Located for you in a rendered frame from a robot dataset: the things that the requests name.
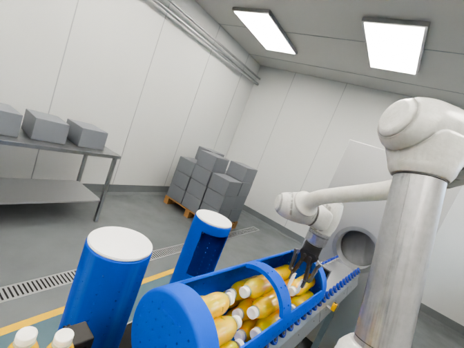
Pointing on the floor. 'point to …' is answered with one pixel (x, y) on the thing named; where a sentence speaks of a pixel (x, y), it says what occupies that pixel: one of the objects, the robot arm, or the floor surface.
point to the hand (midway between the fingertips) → (295, 283)
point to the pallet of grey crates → (210, 184)
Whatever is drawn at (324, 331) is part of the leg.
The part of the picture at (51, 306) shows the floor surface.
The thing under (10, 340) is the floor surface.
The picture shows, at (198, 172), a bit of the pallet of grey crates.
